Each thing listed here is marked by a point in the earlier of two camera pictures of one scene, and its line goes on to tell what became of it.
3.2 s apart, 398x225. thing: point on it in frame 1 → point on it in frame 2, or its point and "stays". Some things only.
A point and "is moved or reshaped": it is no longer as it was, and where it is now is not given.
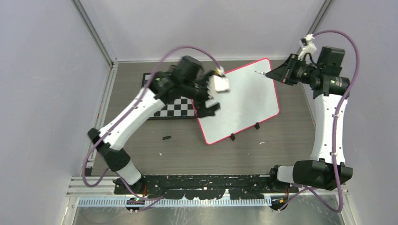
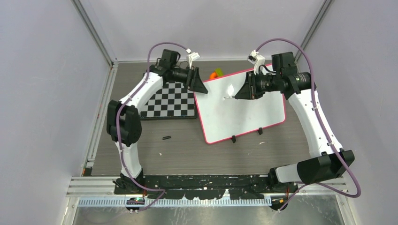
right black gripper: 284,73 → 249,90
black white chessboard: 179,108 stays
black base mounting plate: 201,187 stays
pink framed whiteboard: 253,98 is moved or reshaped
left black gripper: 201,108 → 193,81
